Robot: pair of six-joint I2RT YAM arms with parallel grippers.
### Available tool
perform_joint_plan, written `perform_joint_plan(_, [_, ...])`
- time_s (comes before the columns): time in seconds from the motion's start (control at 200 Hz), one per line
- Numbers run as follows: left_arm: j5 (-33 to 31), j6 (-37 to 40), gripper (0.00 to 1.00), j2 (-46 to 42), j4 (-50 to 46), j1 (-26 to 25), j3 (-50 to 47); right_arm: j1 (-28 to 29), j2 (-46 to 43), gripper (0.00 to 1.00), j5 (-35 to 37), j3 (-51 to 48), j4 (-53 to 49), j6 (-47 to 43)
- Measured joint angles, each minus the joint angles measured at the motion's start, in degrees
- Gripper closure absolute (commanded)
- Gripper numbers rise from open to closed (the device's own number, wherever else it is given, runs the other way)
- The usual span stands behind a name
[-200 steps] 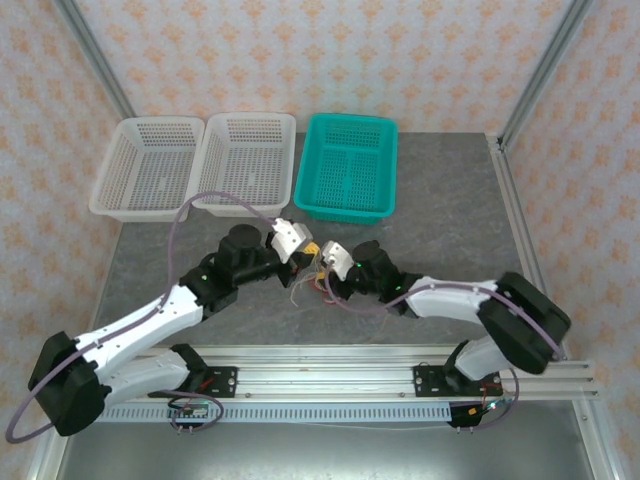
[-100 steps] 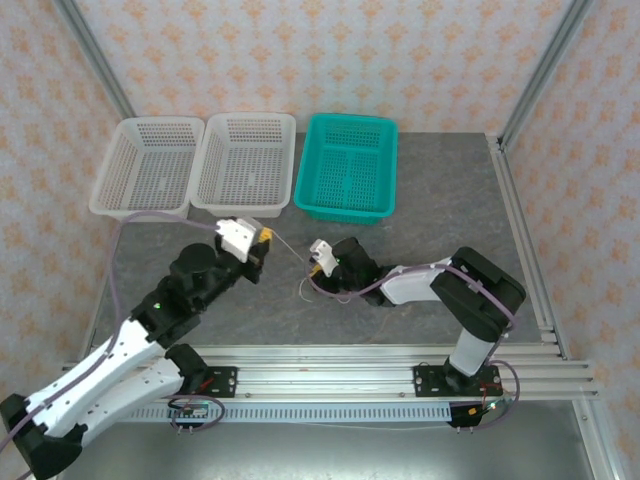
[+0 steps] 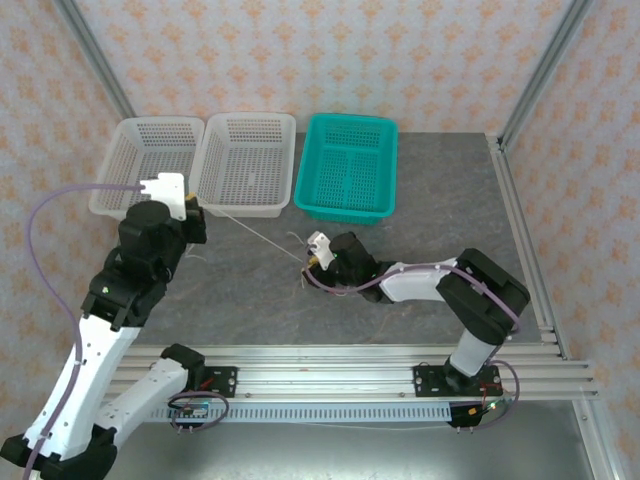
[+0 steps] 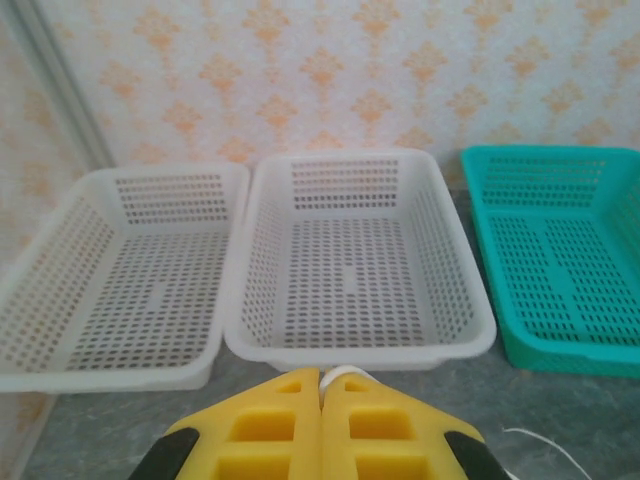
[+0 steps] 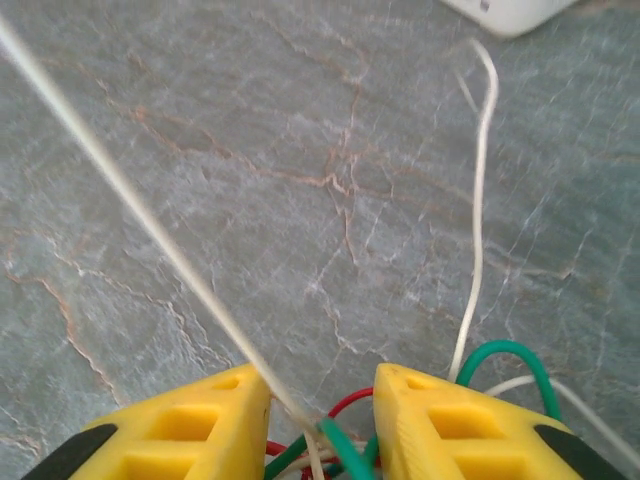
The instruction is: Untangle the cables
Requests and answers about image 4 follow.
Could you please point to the teal perforated plastic basket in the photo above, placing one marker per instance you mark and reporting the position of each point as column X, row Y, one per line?
column 555, row 260

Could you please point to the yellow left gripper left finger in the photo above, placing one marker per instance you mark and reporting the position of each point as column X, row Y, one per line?
column 260, row 430

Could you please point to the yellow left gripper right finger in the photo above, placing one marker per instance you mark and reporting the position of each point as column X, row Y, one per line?
column 380, row 430

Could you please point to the aluminium frame post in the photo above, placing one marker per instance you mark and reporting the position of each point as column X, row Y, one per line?
column 65, row 95

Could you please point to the white perforated plastic basket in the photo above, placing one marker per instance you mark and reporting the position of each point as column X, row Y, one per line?
column 115, row 280
column 360, row 260

